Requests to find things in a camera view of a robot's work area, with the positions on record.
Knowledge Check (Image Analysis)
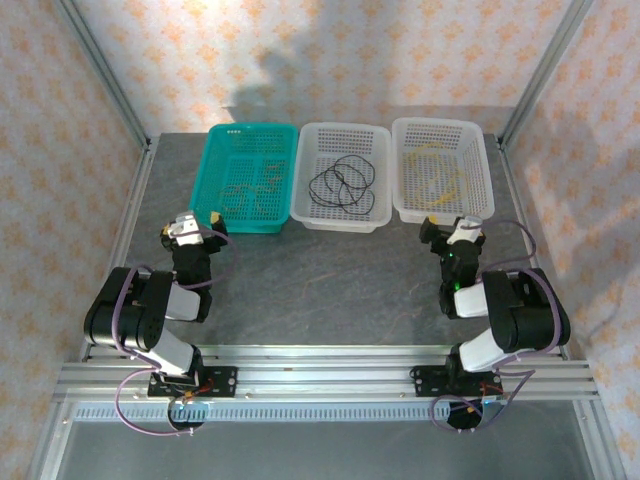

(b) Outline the thin orange cable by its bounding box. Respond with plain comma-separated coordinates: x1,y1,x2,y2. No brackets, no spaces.
219,182,261,211
249,160,287,201

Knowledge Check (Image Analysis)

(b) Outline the teal perforated plastic basket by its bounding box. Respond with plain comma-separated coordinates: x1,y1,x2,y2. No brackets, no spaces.
186,123,300,235

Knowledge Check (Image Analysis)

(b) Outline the white perforated plastic basket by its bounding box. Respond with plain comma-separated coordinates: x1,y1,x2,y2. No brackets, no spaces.
289,122,393,235
391,117,497,229

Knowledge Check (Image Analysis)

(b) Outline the aluminium table side rail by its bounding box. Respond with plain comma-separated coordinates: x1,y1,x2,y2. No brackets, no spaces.
497,134,571,359
79,137,159,361

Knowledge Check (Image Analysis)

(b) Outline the black round cable port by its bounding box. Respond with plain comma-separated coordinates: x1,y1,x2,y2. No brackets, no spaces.
167,399,209,431
446,397,501,432

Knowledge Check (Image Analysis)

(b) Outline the aluminium cross rail frame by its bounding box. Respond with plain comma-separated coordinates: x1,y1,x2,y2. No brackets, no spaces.
54,342,599,406

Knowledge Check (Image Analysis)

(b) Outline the aluminium frame post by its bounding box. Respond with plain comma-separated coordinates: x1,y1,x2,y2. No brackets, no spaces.
52,0,153,149
498,0,596,149

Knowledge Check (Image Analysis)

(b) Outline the grey slotted cable duct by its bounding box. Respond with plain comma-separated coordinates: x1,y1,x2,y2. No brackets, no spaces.
73,402,509,422

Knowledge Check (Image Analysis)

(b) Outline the aluminium frame leg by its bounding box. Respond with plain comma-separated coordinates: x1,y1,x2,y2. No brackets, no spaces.
574,399,629,480
27,402,69,480

